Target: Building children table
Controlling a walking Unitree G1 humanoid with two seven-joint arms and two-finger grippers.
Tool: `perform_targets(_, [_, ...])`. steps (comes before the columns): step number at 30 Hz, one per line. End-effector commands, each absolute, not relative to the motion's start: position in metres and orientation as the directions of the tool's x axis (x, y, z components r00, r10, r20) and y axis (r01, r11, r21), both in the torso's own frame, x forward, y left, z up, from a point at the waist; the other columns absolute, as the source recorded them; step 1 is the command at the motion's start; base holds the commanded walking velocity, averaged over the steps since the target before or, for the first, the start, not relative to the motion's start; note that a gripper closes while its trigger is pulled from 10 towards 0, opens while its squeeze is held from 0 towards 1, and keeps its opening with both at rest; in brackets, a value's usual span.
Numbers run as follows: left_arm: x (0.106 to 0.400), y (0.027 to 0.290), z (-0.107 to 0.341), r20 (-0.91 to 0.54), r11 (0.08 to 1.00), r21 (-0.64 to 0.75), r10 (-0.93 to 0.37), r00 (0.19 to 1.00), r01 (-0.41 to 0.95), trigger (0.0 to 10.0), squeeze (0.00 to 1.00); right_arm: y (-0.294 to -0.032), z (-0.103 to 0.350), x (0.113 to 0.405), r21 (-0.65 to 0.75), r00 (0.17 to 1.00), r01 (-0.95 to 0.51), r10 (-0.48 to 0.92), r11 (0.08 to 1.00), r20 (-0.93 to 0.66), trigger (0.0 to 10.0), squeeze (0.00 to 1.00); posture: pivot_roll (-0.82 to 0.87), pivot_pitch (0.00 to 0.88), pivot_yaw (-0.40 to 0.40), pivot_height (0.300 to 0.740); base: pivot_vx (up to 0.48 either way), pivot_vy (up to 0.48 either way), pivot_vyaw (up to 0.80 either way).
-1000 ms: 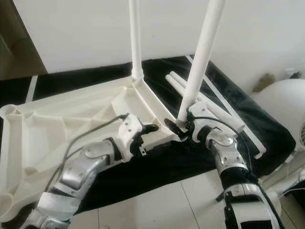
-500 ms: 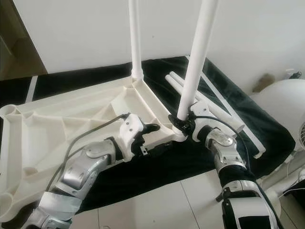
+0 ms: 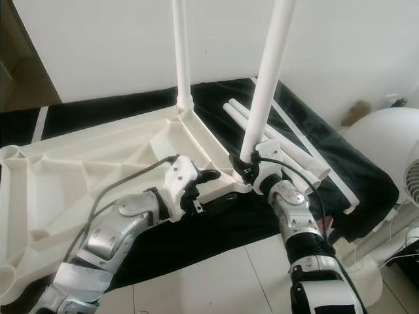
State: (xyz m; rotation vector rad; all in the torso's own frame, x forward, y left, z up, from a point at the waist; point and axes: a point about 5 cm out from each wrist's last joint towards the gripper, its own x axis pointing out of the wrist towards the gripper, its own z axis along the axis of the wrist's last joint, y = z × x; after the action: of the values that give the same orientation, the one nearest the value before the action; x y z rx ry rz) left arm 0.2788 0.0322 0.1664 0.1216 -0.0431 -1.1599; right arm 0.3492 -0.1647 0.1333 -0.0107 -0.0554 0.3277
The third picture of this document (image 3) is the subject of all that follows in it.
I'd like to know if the pink item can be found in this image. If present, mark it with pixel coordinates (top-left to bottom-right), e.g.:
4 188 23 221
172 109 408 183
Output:
319 219 337 240

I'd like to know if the brown plush object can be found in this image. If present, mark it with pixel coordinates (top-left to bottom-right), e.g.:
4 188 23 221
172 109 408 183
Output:
340 99 373 126

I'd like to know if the white standing fan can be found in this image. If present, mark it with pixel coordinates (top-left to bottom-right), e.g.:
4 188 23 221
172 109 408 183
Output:
334 107 419 308

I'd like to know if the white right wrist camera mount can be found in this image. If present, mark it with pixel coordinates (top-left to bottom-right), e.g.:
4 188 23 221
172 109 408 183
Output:
255 139 292 194

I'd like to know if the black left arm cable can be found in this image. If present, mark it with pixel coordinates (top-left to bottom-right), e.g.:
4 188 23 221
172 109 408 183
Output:
59 155 179 269

